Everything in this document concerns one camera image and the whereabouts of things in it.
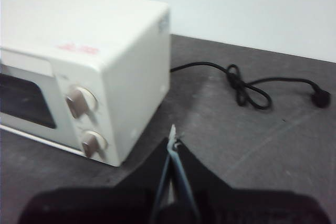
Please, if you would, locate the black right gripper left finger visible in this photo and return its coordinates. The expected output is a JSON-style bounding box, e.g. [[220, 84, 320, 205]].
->
[[19, 124, 176, 224]]

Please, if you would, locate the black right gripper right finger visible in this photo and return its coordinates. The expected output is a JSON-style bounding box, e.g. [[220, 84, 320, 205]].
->
[[170, 136, 332, 224]]

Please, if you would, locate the glass oven door with handle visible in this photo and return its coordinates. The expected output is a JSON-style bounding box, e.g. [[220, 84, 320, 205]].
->
[[0, 48, 79, 155]]

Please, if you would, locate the cream oven knob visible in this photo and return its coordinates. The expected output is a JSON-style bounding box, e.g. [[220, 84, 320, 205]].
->
[[65, 85, 99, 119], [80, 130, 109, 158]]

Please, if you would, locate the cream Toshiba toaster oven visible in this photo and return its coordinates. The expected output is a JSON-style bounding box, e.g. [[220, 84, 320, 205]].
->
[[0, 0, 171, 167]]

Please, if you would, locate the black power cable with plug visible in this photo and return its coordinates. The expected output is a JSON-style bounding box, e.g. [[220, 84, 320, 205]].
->
[[170, 62, 331, 110]]

